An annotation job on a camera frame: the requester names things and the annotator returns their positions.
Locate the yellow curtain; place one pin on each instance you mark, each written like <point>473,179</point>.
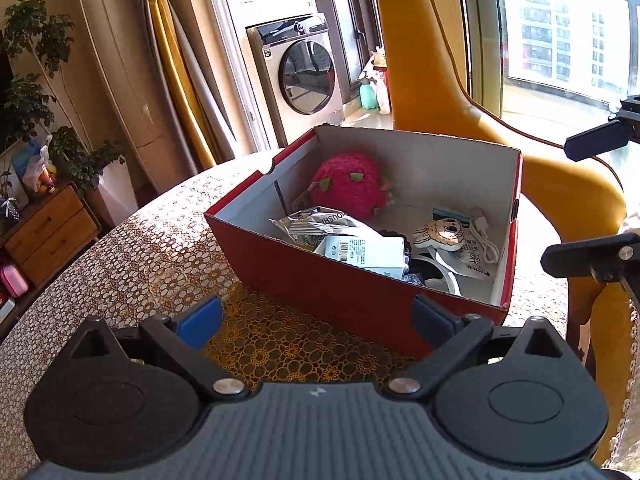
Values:
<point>189,111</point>

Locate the light blue small carton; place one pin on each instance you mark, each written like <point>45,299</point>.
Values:
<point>383,255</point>

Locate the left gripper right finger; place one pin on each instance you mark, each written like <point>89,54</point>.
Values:
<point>514,396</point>

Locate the red cardboard box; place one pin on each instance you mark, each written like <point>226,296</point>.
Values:
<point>481,179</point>

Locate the wooden drawer cabinet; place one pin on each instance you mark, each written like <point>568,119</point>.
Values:
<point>51,234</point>

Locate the green potted plant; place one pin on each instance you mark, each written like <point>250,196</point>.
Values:
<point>39,102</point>

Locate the teal card box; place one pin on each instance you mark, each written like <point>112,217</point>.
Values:
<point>441,213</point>

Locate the silver foil snack bag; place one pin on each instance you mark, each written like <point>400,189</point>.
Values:
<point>310,226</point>

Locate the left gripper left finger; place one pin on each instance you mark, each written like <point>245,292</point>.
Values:
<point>118,398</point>

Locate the front-load washing machine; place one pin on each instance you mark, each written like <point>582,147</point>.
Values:
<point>296,68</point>

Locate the dark glass vase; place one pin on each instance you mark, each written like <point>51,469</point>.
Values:
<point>10,213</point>

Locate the bag of fruit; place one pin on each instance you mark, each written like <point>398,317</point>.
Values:
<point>37,176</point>

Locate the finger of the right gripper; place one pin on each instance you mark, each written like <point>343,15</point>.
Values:
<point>617,132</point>
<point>605,259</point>

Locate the patterned lace tablecloth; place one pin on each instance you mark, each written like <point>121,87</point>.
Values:
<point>164,259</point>

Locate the teal spray bottle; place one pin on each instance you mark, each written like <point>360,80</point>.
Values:
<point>368,96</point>

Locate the pink plush strawberry toy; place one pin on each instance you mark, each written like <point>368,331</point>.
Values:
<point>351,182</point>

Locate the pink small case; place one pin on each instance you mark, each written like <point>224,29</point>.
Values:
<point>13,280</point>

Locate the beige standing air conditioner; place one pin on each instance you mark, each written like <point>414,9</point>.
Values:
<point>129,62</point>

